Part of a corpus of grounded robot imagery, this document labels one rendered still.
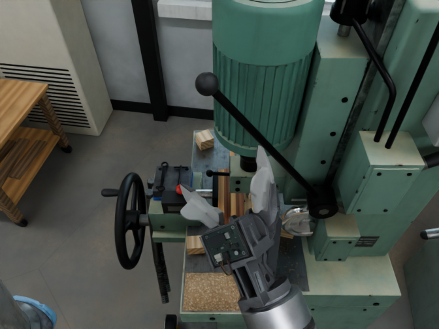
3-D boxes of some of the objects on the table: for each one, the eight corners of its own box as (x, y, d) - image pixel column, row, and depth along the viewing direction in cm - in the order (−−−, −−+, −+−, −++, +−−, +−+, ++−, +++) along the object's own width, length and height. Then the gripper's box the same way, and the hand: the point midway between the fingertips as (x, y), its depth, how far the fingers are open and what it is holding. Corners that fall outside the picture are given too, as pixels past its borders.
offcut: (195, 141, 116) (195, 133, 113) (208, 137, 117) (208, 128, 114) (201, 151, 113) (200, 142, 110) (213, 146, 114) (213, 138, 112)
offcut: (204, 253, 90) (204, 247, 88) (187, 254, 90) (186, 249, 87) (204, 241, 92) (204, 234, 90) (187, 242, 92) (186, 235, 90)
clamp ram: (193, 190, 102) (191, 170, 96) (218, 190, 102) (218, 170, 96) (191, 217, 97) (188, 198, 90) (217, 217, 97) (217, 198, 90)
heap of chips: (185, 273, 87) (184, 266, 84) (242, 273, 87) (243, 266, 84) (182, 310, 81) (181, 305, 78) (243, 311, 81) (244, 305, 78)
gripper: (324, 294, 41) (255, 139, 43) (196, 324, 50) (144, 196, 52) (338, 267, 48) (278, 137, 51) (224, 298, 58) (178, 187, 60)
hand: (219, 164), depth 54 cm, fingers open, 14 cm apart
